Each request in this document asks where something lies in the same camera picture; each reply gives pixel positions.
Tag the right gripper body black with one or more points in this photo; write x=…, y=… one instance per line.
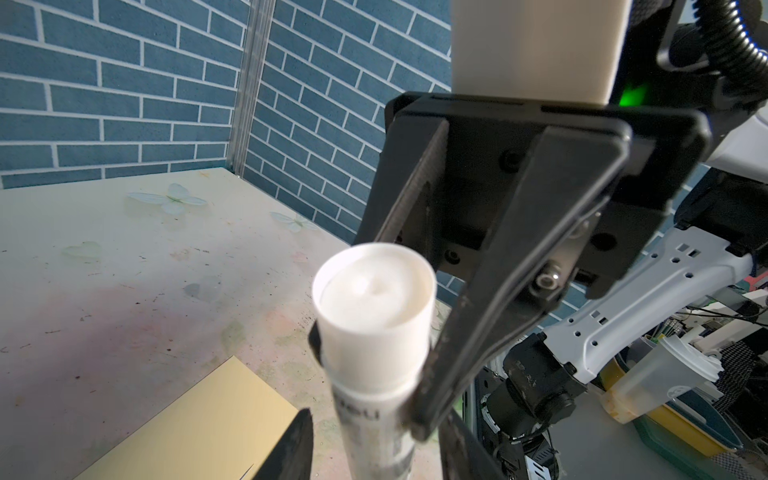
x=451, y=163

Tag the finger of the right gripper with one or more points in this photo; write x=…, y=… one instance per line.
x=563, y=179
x=405, y=205

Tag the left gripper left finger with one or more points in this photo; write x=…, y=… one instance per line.
x=291, y=457

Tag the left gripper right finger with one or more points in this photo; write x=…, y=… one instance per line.
x=462, y=456

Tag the yellow envelope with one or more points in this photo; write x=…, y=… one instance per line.
x=222, y=428

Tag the white glue stick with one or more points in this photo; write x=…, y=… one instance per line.
x=375, y=303

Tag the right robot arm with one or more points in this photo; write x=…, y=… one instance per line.
x=624, y=54

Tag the plastic cup with lid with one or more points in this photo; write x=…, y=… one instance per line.
x=672, y=368

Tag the left corner aluminium post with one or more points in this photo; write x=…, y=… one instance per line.
x=256, y=38

